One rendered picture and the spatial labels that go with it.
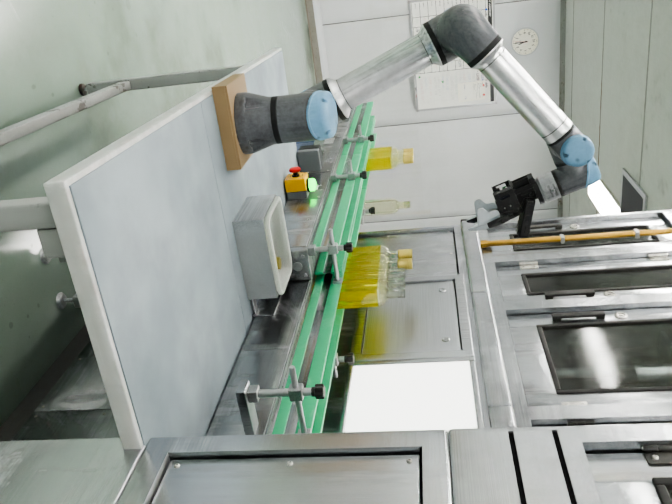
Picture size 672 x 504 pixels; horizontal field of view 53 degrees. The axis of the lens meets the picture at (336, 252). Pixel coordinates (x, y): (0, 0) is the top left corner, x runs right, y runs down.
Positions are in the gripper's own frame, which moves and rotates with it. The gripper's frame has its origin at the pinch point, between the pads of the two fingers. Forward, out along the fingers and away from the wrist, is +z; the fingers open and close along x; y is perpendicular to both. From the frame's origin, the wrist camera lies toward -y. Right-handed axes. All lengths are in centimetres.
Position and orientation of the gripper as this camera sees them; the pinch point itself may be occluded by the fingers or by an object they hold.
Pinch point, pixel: (472, 226)
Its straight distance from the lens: 189.2
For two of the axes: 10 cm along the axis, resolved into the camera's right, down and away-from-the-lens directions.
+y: -4.6, -8.3, -3.3
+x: -1.1, 4.2, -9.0
